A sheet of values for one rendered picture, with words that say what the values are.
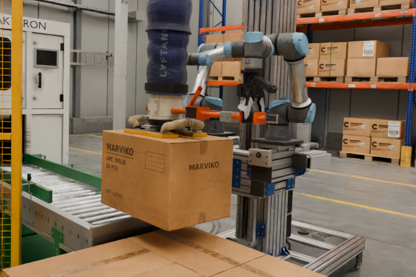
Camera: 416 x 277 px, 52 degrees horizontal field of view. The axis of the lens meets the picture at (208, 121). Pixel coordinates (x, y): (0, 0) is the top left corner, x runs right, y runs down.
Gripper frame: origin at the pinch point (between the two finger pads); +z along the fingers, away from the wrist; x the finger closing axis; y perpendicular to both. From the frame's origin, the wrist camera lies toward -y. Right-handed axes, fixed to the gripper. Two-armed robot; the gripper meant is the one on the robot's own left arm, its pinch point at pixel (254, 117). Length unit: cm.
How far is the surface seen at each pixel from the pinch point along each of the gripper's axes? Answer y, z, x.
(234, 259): 13, 66, -5
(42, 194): 159, 59, 23
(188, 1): 49, -55, -4
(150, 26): 60, -42, 11
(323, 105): 455, 0, -805
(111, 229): 74, 61, 22
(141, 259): 39, 66, 28
